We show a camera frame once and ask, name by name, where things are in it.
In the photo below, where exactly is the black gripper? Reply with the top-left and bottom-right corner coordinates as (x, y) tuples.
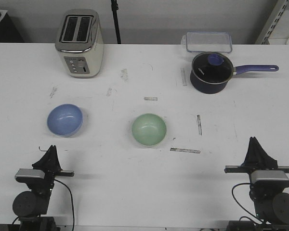
(31, 145), (75, 193)
(224, 137), (289, 174)

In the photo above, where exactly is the blue bowl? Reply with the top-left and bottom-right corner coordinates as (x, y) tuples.
(46, 104), (83, 137)

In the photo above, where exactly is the green bowl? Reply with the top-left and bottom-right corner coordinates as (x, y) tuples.
(131, 113), (167, 146)

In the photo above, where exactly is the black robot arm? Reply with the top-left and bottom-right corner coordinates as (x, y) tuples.
(13, 145), (74, 231)
(224, 137), (289, 231)

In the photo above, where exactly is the dark blue saucepan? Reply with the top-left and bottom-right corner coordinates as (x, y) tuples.
(190, 65), (279, 94)

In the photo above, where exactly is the glass pot lid blue knob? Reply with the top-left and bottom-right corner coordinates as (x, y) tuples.
(192, 52), (234, 84)

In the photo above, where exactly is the clear plastic food container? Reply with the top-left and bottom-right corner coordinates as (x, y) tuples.
(181, 31), (233, 53)

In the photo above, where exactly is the silver two-slot toaster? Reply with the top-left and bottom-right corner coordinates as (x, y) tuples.
(55, 9), (104, 78)

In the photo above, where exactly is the white slotted shelving rack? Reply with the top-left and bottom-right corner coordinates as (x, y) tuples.
(254, 0), (289, 45)

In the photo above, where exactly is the black tripod pole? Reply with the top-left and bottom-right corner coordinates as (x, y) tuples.
(111, 0), (121, 44)

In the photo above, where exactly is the left black cable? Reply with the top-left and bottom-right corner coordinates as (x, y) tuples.
(53, 179), (75, 229)

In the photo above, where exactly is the black cable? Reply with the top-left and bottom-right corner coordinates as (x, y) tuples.
(231, 182), (265, 224)
(53, 179), (75, 229)

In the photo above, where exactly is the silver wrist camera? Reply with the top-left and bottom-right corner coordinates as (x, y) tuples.
(250, 170), (289, 188)
(14, 168), (45, 182)

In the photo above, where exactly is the right black cable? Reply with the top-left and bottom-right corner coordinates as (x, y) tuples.
(231, 182), (265, 224)

